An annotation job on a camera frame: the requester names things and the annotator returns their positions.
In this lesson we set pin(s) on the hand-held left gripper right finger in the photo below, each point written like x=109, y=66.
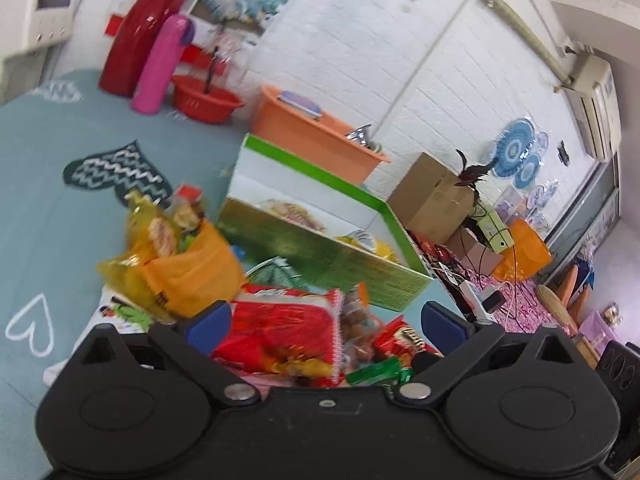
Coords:
x=442, y=322

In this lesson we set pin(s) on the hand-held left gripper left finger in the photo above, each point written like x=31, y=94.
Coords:
x=212, y=322

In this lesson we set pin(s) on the large red snack bag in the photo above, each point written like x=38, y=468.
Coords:
x=280, y=330

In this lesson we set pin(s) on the orange clear snack packet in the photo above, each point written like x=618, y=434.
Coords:
x=356, y=322

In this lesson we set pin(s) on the yellow bread packet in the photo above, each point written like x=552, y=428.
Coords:
x=150, y=235

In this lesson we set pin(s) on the green cardboard box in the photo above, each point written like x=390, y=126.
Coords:
x=310, y=245

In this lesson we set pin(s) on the red brown candy packet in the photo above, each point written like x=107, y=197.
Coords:
x=400, y=340

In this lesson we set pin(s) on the orange plastic bag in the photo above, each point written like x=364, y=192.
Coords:
x=200, y=275

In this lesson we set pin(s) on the black and white charger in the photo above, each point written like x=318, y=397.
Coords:
x=492, y=301

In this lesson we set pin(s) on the red envelopes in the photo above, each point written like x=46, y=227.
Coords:
x=432, y=252

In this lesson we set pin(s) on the small brown cardboard box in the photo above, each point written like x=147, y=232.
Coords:
x=470, y=250

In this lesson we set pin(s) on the pale green striped packet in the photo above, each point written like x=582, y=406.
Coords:
x=272, y=272

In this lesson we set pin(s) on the pink floral floor mat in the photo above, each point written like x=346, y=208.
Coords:
x=520, y=310

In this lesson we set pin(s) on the green snack packet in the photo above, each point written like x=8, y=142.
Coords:
x=377, y=372

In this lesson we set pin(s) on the white cartoon print packet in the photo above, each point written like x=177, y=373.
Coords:
x=120, y=312

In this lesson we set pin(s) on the light green small box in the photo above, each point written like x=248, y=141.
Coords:
x=497, y=232

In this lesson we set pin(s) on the yellow snack packet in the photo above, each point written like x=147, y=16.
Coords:
x=367, y=245

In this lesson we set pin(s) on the orange floor bag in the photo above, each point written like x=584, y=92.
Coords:
x=525, y=252

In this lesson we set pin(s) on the woven round cushion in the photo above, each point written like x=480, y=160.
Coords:
x=555, y=307

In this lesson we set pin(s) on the large brown cardboard box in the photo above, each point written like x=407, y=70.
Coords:
x=430, y=200

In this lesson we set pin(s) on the small red packet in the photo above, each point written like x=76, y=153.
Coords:
x=187, y=195

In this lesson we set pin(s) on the red gold snack packet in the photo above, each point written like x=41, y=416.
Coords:
x=295, y=212

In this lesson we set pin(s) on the dark purple plant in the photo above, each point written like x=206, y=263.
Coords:
x=467, y=172

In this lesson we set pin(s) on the purple plastic stool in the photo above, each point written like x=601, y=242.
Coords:
x=597, y=332

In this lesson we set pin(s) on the small ceramic bowl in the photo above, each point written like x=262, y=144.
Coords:
x=376, y=148

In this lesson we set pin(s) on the steel bowl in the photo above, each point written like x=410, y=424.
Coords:
x=359, y=135

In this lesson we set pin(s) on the orange plastic tub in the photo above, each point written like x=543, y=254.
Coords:
x=310, y=135

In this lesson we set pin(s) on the red plastic basin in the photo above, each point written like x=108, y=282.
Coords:
x=205, y=102

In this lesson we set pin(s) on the pink thermos bottle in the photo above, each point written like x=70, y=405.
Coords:
x=160, y=65

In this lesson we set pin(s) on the white air conditioner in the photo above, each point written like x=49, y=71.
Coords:
x=597, y=105

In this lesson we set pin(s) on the clear glass pitcher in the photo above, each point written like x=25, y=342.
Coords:
x=222, y=55

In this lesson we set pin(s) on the tall red vase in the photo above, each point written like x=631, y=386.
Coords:
x=135, y=40

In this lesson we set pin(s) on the small blue round wall decoration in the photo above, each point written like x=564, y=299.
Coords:
x=529, y=170

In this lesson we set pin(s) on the large blue round wall decoration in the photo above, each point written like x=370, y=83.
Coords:
x=512, y=147

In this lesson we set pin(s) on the black wall socket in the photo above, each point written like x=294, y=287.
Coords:
x=563, y=152

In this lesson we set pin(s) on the beige wall pipe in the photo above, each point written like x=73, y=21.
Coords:
x=505, y=15

